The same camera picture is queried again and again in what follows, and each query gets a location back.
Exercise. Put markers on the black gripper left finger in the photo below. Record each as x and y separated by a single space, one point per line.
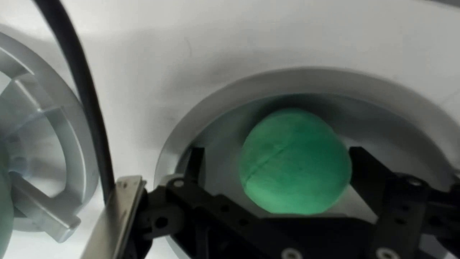
194 164

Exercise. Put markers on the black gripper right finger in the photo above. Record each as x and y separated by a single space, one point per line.
369 177

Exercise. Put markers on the green toy ball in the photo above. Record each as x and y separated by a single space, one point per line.
293 162

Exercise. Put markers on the grey toy sink basin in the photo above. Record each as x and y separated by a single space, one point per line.
401 128

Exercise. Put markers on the grey toy stove burner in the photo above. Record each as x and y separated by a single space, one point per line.
50 154

